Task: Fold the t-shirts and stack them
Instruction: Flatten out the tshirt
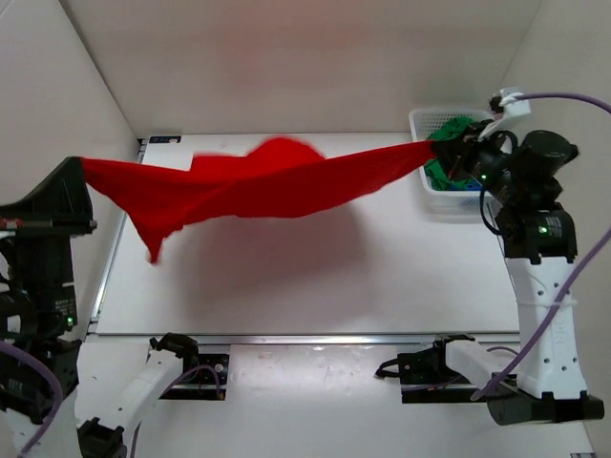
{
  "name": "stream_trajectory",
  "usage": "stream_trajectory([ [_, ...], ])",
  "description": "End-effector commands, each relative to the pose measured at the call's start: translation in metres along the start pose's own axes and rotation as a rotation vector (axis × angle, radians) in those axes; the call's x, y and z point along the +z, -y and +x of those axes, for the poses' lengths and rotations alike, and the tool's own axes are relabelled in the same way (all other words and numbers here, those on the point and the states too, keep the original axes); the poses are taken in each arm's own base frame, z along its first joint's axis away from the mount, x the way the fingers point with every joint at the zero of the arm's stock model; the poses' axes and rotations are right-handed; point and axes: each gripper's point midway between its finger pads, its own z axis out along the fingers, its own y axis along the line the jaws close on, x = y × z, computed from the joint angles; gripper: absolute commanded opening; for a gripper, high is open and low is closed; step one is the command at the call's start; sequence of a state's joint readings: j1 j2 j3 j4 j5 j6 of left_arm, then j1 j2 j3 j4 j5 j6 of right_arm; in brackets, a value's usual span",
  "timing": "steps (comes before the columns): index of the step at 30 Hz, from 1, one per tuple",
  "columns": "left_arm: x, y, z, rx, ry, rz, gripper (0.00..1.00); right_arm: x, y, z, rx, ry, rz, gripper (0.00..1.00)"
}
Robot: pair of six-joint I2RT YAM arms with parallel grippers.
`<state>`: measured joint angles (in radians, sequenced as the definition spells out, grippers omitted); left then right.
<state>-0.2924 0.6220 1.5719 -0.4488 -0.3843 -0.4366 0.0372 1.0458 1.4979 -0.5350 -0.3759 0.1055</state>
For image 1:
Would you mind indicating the dark label sticker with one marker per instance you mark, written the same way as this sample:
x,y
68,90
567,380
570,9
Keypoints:
x,y
164,139

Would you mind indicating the red t shirt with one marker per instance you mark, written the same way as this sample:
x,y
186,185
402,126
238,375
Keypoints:
x,y
281,178

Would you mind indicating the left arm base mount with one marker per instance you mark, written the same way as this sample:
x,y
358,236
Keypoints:
x,y
204,376

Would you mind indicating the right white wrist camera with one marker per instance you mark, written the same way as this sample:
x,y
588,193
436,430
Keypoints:
x,y
508,110

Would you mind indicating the blue t shirt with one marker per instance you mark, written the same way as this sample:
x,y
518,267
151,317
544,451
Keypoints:
x,y
468,185

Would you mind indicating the green t shirt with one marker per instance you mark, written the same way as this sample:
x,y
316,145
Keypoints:
x,y
437,169

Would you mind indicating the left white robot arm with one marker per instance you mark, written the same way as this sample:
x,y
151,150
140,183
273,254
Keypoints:
x,y
39,374

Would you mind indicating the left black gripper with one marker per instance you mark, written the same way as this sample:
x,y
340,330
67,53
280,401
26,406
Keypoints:
x,y
67,186

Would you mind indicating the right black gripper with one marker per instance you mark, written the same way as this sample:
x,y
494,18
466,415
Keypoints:
x,y
458,155

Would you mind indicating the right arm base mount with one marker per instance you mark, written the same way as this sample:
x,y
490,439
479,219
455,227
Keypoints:
x,y
424,376

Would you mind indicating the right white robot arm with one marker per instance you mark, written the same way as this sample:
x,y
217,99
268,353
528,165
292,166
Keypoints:
x,y
543,383

